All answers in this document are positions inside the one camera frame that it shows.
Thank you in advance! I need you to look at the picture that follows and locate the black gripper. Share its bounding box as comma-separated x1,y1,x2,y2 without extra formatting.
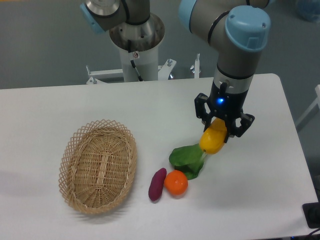
194,82,255,143

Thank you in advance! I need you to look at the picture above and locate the yellow mango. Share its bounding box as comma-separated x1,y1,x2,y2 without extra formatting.
199,118,227,155

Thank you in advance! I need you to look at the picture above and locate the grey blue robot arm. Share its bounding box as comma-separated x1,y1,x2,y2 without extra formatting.
80,0,271,140

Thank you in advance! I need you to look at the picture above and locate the woven wicker basket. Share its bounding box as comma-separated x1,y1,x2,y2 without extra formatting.
58,119,138,215

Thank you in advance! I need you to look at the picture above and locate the green leafy vegetable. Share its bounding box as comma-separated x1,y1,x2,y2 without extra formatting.
168,143,207,180

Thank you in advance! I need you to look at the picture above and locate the orange tangerine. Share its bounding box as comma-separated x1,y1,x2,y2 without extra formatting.
164,170,189,196

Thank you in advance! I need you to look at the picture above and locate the white furniture edge right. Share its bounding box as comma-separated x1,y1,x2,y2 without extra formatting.
294,84,320,132

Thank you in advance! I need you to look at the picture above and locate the purple sweet potato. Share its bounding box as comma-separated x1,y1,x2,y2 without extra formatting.
148,168,167,202

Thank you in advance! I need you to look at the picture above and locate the black device at table edge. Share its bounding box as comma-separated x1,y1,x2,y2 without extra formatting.
302,202,320,229

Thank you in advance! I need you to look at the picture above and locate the black cable on pedestal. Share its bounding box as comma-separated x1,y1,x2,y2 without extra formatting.
127,39,144,82

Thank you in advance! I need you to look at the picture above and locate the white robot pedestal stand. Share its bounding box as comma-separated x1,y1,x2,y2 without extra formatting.
85,12,202,85

